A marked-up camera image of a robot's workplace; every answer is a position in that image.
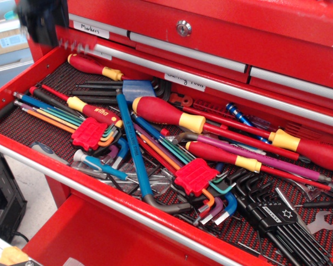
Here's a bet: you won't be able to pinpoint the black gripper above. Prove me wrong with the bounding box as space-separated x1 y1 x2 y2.
16 0 69 47

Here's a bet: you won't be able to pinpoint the red bit holder with bits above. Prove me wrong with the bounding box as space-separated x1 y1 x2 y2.
55 26 98 54

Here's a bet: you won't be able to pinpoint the blue holder black hex keys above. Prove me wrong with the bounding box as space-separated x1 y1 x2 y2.
68 78 171 105

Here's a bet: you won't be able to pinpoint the white Markers label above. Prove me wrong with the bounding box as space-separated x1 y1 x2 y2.
73 21 110 39

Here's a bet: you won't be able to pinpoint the red yellow screwdriver back left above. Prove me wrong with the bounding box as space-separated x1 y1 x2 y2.
67 54 125 81

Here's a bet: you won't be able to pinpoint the wiha red yellow screwdriver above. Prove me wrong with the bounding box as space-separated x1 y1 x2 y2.
41 85 123 128

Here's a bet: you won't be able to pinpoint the left colourful hex key set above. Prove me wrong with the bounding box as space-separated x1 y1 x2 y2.
13 92 120 155

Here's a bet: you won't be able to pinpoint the colourful hex key set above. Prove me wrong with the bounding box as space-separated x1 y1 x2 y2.
131 112 237 226
13 92 120 155

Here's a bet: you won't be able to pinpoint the white handwritten drawer label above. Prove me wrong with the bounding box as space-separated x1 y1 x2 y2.
164 73 206 91

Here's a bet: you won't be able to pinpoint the blue white precision screwdriver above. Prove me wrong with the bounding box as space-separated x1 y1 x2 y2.
73 150 139 184

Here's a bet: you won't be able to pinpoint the silver drawer lock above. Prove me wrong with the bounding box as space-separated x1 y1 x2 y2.
176 20 192 37

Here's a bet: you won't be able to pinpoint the large red yellow screwdriver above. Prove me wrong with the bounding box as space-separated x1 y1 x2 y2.
132 96 300 161

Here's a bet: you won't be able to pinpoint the red tool chest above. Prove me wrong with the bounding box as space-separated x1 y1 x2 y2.
15 0 333 266

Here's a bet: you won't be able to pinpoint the black box on floor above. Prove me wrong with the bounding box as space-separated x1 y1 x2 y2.
0 153 27 242

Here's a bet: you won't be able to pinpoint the open red drawer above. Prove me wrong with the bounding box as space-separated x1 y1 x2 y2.
0 39 333 265

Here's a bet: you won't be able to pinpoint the blue metal pen tool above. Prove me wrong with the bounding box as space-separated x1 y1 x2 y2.
225 103 270 144

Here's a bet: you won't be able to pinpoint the lower red drawer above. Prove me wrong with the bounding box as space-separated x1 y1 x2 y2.
23 195 217 265

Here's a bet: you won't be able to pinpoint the purple long hex key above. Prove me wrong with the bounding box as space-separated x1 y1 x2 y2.
169 132 332 183

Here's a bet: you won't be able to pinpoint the long blue hex key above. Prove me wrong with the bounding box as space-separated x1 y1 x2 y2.
117 89 191 214

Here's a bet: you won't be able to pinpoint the centre colourful hex key set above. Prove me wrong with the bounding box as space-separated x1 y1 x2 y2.
131 112 237 226

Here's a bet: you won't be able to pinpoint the slim red yellow screwdriver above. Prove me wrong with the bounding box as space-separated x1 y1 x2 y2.
185 141 333 192

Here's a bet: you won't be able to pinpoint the black Tekton torx key set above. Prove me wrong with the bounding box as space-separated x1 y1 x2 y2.
226 170 333 265

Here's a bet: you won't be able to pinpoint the red black mesh drawer liner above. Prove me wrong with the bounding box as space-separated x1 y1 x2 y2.
0 63 333 265

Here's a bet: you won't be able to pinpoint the red yellow screwdriver right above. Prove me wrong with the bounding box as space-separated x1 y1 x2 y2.
181 106 333 171

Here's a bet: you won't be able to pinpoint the small silver flat wrench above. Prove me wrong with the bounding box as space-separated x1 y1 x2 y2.
307 211 333 234

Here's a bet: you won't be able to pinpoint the black red handle tool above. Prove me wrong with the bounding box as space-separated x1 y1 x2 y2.
0 90 29 122

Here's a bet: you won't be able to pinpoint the grey blue handle screwdriver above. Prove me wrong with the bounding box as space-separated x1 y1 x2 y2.
30 141 70 166

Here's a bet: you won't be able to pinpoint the red bit rail at back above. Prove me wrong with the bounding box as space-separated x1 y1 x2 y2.
168 93 230 117

